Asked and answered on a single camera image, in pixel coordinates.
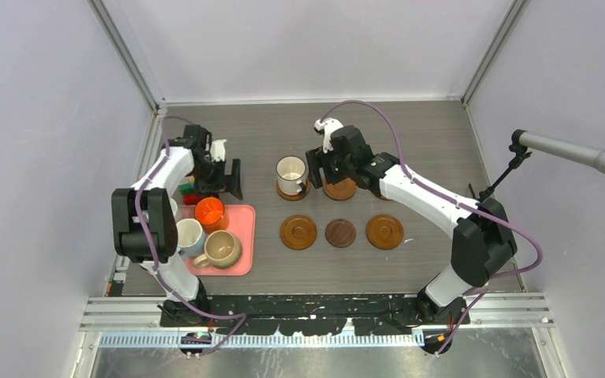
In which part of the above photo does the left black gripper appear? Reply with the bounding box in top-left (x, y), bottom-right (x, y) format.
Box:
top-left (191, 157), bottom-right (243, 202)

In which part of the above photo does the grey cup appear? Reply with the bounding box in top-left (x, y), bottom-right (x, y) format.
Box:
top-left (276, 156), bottom-right (308, 195)

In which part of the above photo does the orange cup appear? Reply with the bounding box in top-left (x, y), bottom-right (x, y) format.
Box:
top-left (194, 197), bottom-right (229, 235)

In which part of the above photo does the pink plastic tray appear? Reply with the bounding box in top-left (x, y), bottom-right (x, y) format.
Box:
top-left (182, 205), bottom-right (256, 276)

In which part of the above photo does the brown coaster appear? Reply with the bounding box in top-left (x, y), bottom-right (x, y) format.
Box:
top-left (275, 182), bottom-right (310, 202)
top-left (366, 214), bottom-right (404, 250)
top-left (280, 215), bottom-right (317, 250)
top-left (322, 178), bottom-right (358, 201)

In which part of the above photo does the dark walnut coaster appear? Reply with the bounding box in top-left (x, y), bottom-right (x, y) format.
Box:
top-left (325, 219), bottom-right (356, 248)

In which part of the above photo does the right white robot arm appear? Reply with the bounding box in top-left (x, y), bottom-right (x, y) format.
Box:
top-left (306, 118), bottom-right (518, 324)

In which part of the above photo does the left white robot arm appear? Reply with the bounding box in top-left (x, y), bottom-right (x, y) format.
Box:
top-left (111, 124), bottom-right (243, 326)

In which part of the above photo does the colourful toy brick stack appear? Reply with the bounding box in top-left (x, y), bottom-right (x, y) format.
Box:
top-left (178, 176), bottom-right (206, 206)

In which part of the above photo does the beige mug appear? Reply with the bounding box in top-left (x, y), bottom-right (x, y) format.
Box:
top-left (192, 230), bottom-right (243, 269)

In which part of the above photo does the grey microphone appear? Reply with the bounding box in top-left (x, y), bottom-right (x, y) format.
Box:
top-left (512, 129), bottom-right (605, 175)

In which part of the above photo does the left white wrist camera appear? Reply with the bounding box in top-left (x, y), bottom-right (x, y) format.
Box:
top-left (210, 139), bottom-right (227, 162)

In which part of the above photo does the white mug blue handle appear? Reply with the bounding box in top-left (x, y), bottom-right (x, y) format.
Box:
top-left (176, 218), bottom-right (206, 259)

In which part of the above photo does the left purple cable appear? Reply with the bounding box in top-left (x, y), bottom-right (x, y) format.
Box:
top-left (133, 115), bottom-right (248, 357)

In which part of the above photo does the purple cable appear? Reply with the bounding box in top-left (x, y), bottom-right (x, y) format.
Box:
top-left (133, 115), bottom-right (248, 357)
top-left (319, 100), bottom-right (544, 357)

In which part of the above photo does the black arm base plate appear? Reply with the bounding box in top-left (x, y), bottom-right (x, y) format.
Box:
top-left (158, 294), bottom-right (466, 336)

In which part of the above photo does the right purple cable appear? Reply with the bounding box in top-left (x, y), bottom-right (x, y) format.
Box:
top-left (319, 100), bottom-right (544, 357)

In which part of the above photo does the aluminium frame rail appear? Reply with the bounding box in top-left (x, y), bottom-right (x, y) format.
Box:
top-left (80, 293), bottom-right (554, 348)

